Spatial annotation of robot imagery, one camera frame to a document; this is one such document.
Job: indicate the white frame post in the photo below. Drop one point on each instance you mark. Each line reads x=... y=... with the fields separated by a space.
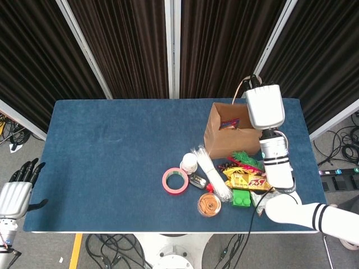
x=22 y=122
x=274 y=36
x=171 y=50
x=336 y=120
x=85 y=50

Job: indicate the red tape roll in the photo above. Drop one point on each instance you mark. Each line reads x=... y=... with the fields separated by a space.
x=175 y=192

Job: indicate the white paper scrap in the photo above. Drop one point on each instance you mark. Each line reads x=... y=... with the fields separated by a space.
x=16 y=148

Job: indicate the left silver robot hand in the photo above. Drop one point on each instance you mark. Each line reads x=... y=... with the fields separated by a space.
x=14 y=199

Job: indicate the green toy brick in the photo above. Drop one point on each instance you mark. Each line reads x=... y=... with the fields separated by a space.
x=240 y=197

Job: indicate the small red object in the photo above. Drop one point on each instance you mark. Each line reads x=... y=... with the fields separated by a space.
x=209 y=187

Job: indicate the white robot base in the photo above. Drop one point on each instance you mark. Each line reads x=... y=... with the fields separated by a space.
x=174 y=252

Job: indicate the black foot pedal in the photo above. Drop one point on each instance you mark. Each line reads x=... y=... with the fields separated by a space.
x=340 y=183

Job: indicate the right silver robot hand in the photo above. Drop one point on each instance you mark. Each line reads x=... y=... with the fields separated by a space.
x=266 y=106

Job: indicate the clear tub of rubber bands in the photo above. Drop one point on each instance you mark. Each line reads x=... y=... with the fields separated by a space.
x=209 y=206

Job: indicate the white table frame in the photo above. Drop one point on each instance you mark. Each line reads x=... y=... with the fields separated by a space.
x=98 y=232

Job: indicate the blue snack packet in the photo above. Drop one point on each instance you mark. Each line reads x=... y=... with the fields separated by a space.
x=230 y=123

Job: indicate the dark trouser leg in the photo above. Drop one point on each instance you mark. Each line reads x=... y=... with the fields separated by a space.
x=350 y=208

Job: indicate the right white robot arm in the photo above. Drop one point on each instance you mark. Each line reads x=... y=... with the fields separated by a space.
x=277 y=168

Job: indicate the brown paper shopping bag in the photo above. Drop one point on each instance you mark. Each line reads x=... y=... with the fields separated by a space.
x=230 y=143

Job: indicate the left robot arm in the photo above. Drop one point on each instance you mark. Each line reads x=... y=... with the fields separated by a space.
x=7 y=227

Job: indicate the blue velvet tablecloth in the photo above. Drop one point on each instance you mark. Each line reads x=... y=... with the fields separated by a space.
x=112 y=168

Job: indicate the black pleated curtain panel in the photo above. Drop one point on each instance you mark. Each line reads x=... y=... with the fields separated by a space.
x=126 y=42
x=33 y=56
x=218 y=42
x=322 y=56

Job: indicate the white printed paper cup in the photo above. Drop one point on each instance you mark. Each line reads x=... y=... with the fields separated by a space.
x=189 y=164

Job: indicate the white wrapper packet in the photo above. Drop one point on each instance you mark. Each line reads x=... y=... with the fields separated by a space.
x=258 y=200

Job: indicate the yellow cracker snack package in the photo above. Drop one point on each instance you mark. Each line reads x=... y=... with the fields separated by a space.
x=244 y=182

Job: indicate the black rectangular tin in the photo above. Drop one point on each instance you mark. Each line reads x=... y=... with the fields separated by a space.
x=197 y=180

